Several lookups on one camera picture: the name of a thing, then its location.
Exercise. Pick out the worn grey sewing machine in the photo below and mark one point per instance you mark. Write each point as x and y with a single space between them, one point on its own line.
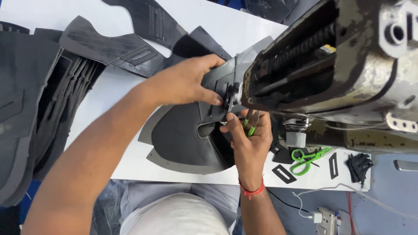
333 71

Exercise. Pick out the bundle of black scraps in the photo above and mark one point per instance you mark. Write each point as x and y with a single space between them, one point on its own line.
359 166

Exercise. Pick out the stack of black upper pieces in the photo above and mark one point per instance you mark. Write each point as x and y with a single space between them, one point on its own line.
36 114

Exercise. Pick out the white power strip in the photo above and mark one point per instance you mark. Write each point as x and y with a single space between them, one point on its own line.
326 222

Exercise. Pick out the person's right hand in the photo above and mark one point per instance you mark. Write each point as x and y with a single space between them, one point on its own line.
249 143

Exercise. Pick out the black cut upper panel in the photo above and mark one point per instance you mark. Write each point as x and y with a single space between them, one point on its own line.
199 45
111 47
150 19

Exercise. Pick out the red thread wrist band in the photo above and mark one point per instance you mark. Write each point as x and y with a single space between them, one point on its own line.
251 191

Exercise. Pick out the white phone charger plug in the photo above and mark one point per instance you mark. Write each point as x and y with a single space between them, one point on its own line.
316 216

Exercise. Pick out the black rectangular frame scrap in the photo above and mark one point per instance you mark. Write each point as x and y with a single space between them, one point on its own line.
283 173
333 165

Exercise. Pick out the black shoe piece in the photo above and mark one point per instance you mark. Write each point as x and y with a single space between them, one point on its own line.
196 130

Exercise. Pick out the person's white shirt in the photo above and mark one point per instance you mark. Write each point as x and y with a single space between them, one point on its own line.
176 212

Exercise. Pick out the person's left hand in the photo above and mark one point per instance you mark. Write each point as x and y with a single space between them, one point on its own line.
183 83

